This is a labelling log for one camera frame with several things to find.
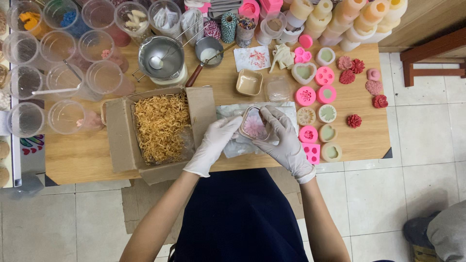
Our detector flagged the person's right hand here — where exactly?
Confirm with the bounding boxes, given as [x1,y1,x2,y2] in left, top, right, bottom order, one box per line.
[252,106,316,184]

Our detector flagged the person's left hand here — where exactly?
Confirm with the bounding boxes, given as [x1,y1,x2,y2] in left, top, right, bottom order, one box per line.
[183,116,243,178]

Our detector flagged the crinkled clear plastic wrap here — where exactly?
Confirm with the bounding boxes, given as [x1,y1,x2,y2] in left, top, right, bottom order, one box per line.
[216,101,300,159]

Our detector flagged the beige square dish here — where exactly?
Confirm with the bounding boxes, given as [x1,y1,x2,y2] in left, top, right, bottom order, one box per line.
[235,69,264,97]

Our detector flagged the empty clear plastic container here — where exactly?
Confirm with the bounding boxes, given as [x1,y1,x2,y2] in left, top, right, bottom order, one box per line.
[265,76,292,103]

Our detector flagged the tan shredded paper filling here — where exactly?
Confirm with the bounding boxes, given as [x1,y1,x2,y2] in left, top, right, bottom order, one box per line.
[134,93,191,164]

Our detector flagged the stained white paper sheet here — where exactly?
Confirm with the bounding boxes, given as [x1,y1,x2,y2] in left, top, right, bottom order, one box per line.
[233,45,272,73]

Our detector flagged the white heater base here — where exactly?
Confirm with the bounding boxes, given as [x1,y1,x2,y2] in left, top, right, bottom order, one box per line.
[149,64,189,87]

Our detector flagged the group of pink silicone moulds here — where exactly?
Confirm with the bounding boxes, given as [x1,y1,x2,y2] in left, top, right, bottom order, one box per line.
[293,34,337,165]

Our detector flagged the crumpled white glove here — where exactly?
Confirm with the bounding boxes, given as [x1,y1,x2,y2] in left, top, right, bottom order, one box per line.
[269,44,296,74]

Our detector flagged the cup of dried flowers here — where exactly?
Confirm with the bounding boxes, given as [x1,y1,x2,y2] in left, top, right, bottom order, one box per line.
[236,16,257,49]

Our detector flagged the steel melting pot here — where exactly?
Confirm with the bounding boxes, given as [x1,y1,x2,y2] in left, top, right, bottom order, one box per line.
[132,16,210,83]

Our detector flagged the red and white twine spool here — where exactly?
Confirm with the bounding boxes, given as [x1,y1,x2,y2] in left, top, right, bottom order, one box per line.
[204,20,222,41]

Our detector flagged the steel spoon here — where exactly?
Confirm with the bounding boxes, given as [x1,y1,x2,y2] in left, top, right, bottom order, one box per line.
[149,44,183,70]

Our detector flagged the green and white twine spool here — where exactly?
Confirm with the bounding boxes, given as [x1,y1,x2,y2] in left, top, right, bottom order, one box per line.
[221,12,238,44]

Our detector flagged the person's dark blue apron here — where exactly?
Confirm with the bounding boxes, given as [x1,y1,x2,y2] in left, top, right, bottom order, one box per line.
[174,168,310,262]

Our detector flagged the clear bag of white pieces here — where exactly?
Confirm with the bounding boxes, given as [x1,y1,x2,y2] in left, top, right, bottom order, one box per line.
[181,8,207,47]

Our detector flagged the brown cardboard box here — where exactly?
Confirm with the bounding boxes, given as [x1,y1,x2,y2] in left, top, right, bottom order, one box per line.
[105,86,218,185]

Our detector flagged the plastic cup with beige powder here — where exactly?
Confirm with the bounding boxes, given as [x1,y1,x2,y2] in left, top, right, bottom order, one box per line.
[261,11,288,40]

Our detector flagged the stack of grey trays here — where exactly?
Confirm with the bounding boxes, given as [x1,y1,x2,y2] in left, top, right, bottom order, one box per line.
[208,0,244,19]

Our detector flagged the large pink round mould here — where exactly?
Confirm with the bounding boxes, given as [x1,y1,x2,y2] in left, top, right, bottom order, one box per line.
[238,0,261,19]

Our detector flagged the pink block mould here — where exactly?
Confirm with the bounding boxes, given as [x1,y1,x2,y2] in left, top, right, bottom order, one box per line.
[259,0,283,14]

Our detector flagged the dusty pink flower soap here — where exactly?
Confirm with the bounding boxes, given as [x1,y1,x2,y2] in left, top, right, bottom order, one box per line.
[337,55,353,71]

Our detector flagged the pink heart soap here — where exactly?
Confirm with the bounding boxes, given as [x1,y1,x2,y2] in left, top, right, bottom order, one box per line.
[365,80,383,96]

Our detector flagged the stack of cream cylinder moulds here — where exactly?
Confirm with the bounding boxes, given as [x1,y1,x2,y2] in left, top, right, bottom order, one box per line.
[284,0,408,52]

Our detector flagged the group of clear plastic cups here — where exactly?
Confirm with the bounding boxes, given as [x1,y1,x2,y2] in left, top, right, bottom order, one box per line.
[2,0,183,139]

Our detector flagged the white stirring stick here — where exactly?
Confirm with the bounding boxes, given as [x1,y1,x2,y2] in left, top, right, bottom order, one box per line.
[32,83,82,96]

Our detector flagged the colourful sticker sheet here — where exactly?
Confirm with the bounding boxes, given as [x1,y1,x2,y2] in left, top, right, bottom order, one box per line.
[20,134,46,156]

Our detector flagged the wooden chair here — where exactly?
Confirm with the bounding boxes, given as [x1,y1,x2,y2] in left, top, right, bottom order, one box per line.
[399,27,466,88]

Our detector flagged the small pot with wooden handle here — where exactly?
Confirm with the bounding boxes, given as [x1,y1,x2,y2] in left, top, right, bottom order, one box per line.
[185,36,237,88]

